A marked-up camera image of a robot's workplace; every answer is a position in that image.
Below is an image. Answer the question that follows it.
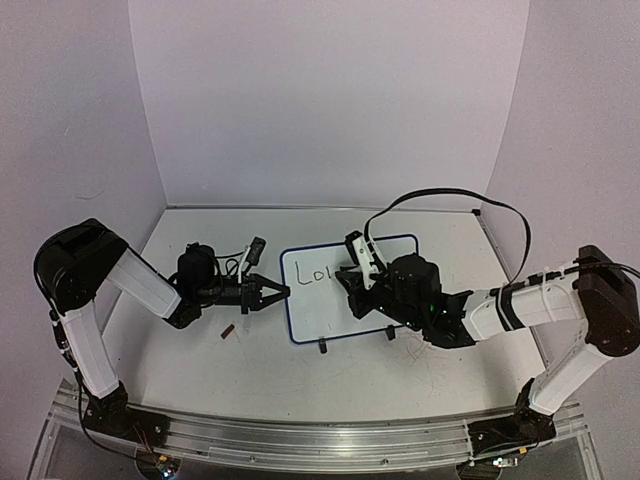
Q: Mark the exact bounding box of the wire whiteboard stand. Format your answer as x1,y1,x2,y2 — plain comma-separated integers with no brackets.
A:
317,325,399,355

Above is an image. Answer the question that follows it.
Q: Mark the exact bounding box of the blue framed whiteboard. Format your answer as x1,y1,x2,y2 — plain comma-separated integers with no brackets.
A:
279,242,399,345

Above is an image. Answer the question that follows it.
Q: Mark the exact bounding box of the red marker cap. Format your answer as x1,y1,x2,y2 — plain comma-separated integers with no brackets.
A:
221,324,235,340

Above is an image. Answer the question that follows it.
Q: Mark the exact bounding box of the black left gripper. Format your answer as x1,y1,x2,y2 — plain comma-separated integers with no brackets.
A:
197,269,293,312

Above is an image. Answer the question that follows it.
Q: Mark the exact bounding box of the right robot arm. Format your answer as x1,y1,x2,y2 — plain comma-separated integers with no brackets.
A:
335,245,639,458

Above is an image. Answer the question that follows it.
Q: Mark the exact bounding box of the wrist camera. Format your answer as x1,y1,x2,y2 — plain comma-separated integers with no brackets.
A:
237,237,266,283
345,231,387,290

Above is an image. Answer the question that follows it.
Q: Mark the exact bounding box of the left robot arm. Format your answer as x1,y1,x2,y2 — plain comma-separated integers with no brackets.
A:
33,218,291,447

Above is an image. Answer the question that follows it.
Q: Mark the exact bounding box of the aluminium front rail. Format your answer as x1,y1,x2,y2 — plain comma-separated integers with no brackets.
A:
29,399,601,480

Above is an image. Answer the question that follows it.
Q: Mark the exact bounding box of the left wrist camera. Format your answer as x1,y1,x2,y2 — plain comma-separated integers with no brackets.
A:
237,237,266,283

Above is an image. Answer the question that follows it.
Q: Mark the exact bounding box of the black camera cable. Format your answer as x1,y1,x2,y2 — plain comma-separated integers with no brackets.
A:
364,188,532,289

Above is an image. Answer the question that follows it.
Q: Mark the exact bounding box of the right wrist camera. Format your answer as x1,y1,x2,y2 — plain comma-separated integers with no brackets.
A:
345,231,387,290

